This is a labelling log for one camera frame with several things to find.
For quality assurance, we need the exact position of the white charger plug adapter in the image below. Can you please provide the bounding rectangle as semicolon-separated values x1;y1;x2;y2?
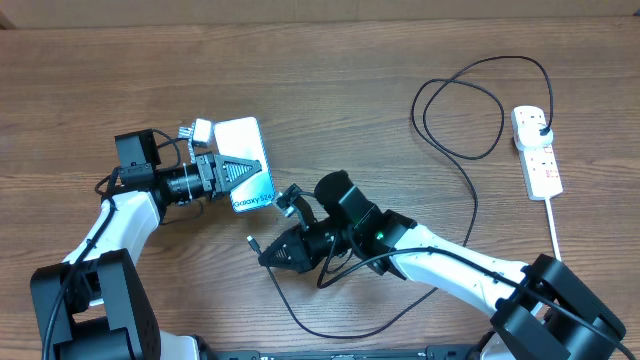
510;105;554;151

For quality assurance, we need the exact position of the blue Galaxy smartphone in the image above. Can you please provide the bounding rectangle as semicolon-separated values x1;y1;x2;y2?
213;117;276;213

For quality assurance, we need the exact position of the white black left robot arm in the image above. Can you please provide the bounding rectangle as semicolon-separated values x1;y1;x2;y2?
30;129;263;360

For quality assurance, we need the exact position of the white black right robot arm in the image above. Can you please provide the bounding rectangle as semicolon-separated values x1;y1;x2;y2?
259;170;633;359

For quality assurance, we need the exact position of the white extension strip cord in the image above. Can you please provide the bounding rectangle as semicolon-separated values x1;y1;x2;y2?
543;197;563;262

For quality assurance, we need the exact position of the white power extension strip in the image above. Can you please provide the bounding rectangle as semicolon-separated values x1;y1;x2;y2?
517;144;563;201

